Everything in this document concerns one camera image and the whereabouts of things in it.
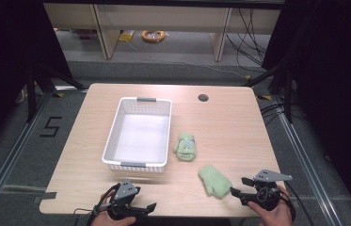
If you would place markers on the light wooden shelf unit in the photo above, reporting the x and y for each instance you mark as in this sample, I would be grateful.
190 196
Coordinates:
163 19

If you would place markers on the yellow packet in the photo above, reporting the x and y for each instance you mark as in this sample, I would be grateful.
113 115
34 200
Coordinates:
126 36

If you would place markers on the person's right hand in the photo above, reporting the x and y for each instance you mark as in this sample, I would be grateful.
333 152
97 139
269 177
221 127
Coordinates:
276 216

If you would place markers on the person's left hand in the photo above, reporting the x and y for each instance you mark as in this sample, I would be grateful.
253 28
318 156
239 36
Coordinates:
110 221

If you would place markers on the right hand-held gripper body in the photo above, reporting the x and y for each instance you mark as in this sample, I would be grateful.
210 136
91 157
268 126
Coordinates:
267 191

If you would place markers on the white plastic basket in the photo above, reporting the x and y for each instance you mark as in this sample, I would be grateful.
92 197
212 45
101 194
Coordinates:
141 138

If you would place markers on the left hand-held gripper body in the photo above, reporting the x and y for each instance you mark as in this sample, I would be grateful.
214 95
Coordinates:
125 191

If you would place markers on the green mitten with face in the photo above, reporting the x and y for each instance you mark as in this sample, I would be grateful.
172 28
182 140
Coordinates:
185 149

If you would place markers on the black curtain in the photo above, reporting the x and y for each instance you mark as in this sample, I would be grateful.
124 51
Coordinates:
7 62
336 78

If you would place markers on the dark round table grommet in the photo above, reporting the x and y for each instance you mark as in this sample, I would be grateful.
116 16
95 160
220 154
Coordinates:
203 97

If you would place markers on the aluminium floor rail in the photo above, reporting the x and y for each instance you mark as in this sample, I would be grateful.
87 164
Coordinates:
308 166
10 160

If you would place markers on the plain green mitten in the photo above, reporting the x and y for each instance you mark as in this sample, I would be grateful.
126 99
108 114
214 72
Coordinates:
215 182

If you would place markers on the black metal stand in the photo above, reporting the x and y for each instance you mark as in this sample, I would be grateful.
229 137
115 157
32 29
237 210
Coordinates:
33 91
286 91

